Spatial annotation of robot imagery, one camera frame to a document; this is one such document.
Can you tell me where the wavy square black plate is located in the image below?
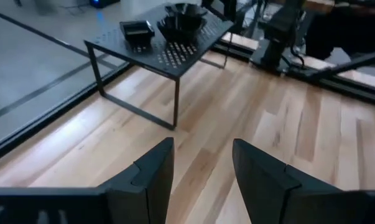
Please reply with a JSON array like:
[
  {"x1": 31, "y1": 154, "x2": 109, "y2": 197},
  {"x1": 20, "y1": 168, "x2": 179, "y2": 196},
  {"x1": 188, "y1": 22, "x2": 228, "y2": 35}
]
[{"x1": 157, "y1": 14, "x2": 208, "y2": 44}]

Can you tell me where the black perforated metal shelf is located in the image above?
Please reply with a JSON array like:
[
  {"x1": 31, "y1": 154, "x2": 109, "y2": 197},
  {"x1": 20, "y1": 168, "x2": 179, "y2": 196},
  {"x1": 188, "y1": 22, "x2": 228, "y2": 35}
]
[{"x1": 83, "y1": 2, "x2": 234, "y2": 131}]

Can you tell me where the small square black plate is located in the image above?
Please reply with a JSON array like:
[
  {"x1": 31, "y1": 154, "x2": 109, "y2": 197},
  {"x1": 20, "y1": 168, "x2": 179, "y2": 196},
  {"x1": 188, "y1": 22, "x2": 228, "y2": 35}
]
[{"x1": 119, "y1": 20, "x2": 156, "y2": 48}]

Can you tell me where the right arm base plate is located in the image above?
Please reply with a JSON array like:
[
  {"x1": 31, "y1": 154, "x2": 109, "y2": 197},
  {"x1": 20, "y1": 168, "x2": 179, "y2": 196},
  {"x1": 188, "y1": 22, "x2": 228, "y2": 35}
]
[{"x1": 249, "y1": 46, "x2": 302, "y2": 75}]

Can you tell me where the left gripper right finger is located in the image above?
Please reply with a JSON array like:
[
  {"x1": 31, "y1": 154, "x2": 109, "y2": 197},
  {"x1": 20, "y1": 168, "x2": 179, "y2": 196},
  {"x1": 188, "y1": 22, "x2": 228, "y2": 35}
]
[{"x1": 232, "y1": 138, "x2": 375, "y2": 224}]

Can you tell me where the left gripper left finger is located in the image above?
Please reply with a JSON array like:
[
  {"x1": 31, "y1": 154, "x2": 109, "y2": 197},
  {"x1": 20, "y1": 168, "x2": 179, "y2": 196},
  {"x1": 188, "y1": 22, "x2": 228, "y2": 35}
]
[{"x1": 0, "y1": 136, "x2": 176, "y2": 224}]

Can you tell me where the black aluminium table frame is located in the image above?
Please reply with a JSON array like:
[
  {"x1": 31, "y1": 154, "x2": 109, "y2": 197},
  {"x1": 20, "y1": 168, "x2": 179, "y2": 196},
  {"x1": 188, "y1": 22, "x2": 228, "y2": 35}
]
[{"x1": 0, "y1": 0, "x2": 375, "y2": 164}]

